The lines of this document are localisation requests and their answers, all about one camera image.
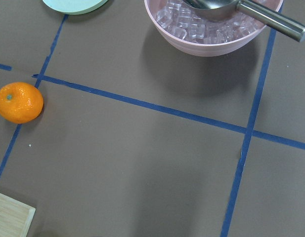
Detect bamboo cutting board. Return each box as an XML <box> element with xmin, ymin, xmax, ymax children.
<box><xmin>0</xmin><ymin>193</ymin><xmax>36</xmax><ymax>237</ymax></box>

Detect light green plate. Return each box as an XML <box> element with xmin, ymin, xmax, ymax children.
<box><xmin>43</xmin><ymin>0</ymin><xmax>108</xmax><ymax>15</ymax></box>

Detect pink bowl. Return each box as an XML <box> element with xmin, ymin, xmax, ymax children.
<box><xmin>144</xmin><ymin>0</ymin><xmax>284</xmax><ymax>58</ymax></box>

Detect orange mandarin fruit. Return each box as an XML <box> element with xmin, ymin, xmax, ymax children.
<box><xmin>0</xmin><ymin>82</ymin><xmax>44</xmax><ymax>124</ymax></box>

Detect clear ice cubes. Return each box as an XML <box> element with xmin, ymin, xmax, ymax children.
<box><xmin>155</xmin><ymin>0</ymin><xmax>262</xmax><ymax>44</ymax></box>

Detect metal ice scoop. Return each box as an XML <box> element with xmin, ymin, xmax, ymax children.
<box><xmin>185</xmin><ymin>0</ymin><xmax>305</xmax><ymax>42</ymax></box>

